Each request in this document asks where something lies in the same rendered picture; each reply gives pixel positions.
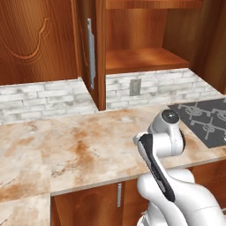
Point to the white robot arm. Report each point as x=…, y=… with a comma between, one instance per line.
x=182, y=191

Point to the narrow wooden base cabinet door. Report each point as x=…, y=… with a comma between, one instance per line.
x=132, y=203

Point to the wooden base cabinet under hob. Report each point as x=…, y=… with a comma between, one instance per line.
x=212, y=179

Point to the dark grey hob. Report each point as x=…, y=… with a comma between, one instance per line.
x=206, y=120

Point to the grey wall outlet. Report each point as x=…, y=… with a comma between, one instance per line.
x=135, y=87

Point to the wooden wall cabinet door, carved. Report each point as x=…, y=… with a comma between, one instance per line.
x=35, y=38

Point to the plain wooden wall cabinet door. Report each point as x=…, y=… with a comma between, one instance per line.
x=212, y=50

